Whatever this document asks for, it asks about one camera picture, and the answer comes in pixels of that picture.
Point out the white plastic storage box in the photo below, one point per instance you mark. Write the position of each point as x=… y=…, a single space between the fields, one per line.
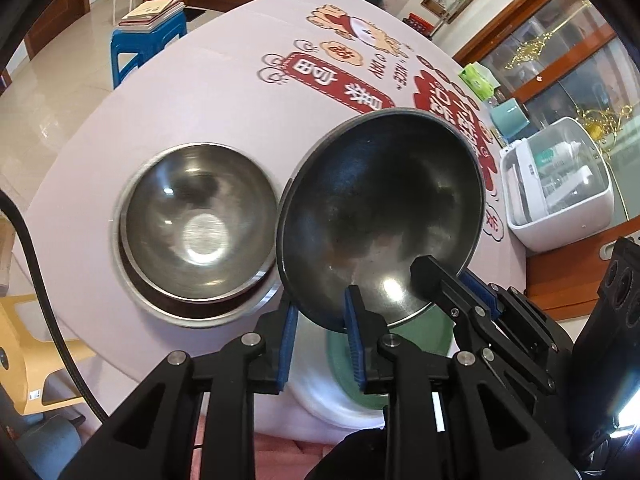
x=550 y=230

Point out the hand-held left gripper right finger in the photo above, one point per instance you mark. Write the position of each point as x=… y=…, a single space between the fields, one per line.
x=354 y=345

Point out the green tissue box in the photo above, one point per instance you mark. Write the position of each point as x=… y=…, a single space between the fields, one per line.
x=477 y=80

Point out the small steel bowl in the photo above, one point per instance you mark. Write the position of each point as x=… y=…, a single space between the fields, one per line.
x=380 y=210

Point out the wide-rimmed steel bowl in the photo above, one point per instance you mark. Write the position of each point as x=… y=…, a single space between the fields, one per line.
x=200 y=321

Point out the teal box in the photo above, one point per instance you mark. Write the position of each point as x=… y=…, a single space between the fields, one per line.
x=510 y=120

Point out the red box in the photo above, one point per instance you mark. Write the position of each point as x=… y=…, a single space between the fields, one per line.
x=419 y=22

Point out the blue plastic stool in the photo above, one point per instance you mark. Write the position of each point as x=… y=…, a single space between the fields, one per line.
x=150 y=40

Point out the glass cabinet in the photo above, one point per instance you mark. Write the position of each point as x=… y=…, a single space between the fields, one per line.
x=565 y=60

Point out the yellow chair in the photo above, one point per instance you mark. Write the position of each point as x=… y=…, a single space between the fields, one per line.
x=30 y=360

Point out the white plate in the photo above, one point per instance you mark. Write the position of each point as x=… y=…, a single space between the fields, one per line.
x=315 y=395

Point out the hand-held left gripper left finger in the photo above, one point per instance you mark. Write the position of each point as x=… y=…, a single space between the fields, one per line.
x=285 y=355

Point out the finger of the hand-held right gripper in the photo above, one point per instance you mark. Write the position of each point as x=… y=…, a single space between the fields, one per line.
x=435 y=275
x=480 y=292

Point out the gold ornament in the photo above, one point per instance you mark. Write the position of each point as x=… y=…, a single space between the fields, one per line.
x=600 y=120

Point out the person's dark trousers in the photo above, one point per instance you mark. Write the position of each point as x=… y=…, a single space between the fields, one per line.
x=350 y=460

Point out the green plate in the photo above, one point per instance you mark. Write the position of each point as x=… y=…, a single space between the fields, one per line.
x=425 y=335

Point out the stack of books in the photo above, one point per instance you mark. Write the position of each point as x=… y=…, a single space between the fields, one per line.
x=150 y=10

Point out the pink printed tablecloth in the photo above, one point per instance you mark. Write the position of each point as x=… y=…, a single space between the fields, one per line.
x=175 y=100

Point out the brown wooden door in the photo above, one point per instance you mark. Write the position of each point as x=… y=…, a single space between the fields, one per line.
x=60 y=20

